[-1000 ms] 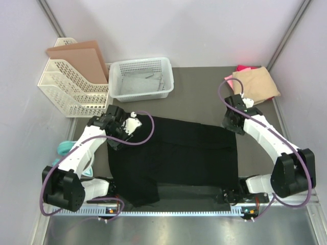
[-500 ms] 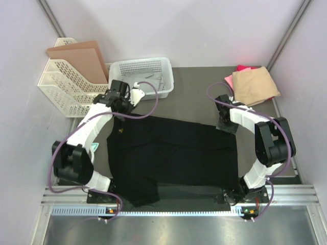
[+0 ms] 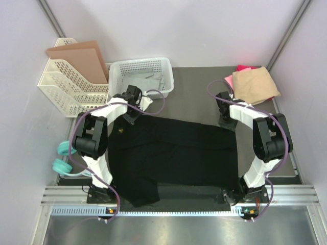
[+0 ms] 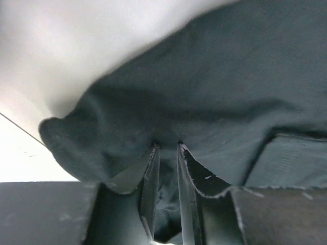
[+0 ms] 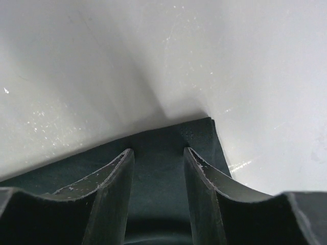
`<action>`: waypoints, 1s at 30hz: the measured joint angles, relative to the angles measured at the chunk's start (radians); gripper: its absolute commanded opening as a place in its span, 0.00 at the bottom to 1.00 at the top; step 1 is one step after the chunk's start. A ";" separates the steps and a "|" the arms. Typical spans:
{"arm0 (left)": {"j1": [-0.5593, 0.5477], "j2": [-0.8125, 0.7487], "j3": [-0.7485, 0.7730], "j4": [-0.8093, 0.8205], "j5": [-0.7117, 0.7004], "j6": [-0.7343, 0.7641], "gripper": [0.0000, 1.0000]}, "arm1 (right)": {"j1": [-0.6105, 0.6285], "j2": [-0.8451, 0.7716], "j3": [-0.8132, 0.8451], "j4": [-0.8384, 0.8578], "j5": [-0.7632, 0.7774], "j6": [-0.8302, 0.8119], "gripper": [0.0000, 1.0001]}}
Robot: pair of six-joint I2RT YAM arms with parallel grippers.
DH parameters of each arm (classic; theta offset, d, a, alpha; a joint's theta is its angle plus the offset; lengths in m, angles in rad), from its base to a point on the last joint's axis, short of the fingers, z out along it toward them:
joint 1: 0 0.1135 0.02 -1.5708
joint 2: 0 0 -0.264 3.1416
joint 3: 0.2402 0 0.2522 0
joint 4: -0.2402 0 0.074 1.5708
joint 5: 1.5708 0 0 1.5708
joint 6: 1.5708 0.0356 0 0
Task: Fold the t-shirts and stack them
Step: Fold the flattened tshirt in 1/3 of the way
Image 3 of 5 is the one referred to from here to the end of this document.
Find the cream perforated file organizer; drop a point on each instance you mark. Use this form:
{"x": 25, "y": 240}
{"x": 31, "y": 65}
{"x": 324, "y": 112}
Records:
{"x": 67, "y": 89}

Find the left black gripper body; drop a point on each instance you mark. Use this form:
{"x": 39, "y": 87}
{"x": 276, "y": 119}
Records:
{"x": 132, "y": 116}

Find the red folded t-shirt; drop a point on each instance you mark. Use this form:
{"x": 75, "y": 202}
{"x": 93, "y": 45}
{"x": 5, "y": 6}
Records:
{"x": 245, "y": 68}

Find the teal cat ear headphones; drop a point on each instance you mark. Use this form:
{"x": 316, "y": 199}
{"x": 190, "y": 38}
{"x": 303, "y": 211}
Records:
{"x": 63, "y": 168}

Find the black daisy print t-shirt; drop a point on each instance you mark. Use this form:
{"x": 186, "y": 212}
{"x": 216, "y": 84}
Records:
{"x": 158, "y": 150}

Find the grey folded cloth in basket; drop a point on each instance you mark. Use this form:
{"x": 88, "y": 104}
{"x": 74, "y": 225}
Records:
{"x": 145, "y": 79}

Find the white perforated plastic basket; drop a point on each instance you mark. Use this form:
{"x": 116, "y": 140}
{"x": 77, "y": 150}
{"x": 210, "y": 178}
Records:
{"x": 162, "y": 64}

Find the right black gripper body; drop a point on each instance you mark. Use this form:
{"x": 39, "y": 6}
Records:
{"x": 226, "y": 122}

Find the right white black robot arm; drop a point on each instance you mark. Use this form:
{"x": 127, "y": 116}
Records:
{"x": 271, "y": 140}

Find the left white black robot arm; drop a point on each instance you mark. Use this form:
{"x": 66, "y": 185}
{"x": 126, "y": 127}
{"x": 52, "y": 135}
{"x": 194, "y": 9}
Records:
{"x": 91, "y": 138}

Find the brown cardboard folder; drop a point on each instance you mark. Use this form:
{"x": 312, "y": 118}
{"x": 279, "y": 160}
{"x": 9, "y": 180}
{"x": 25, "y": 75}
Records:
{"x": 85, "y": 57}

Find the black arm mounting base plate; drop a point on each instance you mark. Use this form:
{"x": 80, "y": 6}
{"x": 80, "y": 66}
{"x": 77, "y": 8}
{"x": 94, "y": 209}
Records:
{"x": 183, "y": 198}

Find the beige folded t-shirt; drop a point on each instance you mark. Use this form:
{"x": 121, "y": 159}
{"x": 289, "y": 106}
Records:
{"x": 254, "y": 86}

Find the pink folded t-shirt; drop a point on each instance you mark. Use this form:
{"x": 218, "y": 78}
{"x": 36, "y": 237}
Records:
{"x": 229, "y": 81}

